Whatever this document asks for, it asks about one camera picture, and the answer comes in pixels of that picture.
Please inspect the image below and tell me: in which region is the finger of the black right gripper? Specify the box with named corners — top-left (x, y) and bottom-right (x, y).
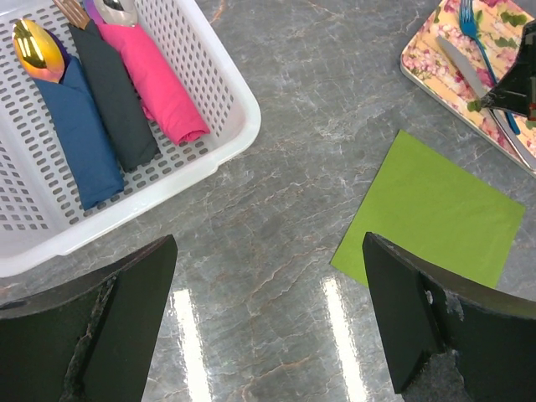
top-left (480, 20), bottom-right (535, 121)

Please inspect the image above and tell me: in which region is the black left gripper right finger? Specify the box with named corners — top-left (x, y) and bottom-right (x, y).
top-left (363, 232), bottom-right (535, 401)

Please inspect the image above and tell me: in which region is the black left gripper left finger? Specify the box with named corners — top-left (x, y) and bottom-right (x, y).
top-left (1, 235), bottom-right (178, 401)

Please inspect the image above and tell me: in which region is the silver table knife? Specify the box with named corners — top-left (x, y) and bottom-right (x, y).
top-left (436, 35), bottom-right (535, 171)

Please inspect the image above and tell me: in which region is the blue metallic fork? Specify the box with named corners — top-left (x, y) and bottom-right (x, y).
top-left (458, 0), bottom-right (522, 136)

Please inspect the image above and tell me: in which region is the green paper napkin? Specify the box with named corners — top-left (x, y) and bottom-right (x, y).
top-left (331, 131), bottom-right (525, 287)

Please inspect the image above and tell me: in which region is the blue rolled napkin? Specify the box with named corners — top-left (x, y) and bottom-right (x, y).
top-left (32, 53), bottom-right (126, 212)

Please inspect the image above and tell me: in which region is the dark grey rolled napkin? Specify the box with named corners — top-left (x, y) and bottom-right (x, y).
top-left (69, 22), bottom-right (159, 173)

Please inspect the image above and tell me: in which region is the pink rolled napkin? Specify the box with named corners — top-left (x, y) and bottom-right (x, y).
top-left (97, 23), bottom-right (210, 145)

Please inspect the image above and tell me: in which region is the floral rectangular tray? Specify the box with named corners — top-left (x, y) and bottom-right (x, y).
top-left (400, 1), bottom-right (535, 174)

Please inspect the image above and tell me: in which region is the white perforated plastic basket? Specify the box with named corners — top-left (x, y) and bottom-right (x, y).
top-left (1, 1), bottom-right (261, 277)

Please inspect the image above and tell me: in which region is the gold spoon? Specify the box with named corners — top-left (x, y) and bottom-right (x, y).
top-left (12, 19), bottom-right (65, 84)

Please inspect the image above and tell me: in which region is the copper fork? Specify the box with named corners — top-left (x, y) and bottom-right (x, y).
top-left (53, 0), bottom-right (90, 30)

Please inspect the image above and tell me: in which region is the silver spoon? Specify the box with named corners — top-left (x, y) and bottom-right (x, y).
top-left (94, 0), bottom-right (138, 27)

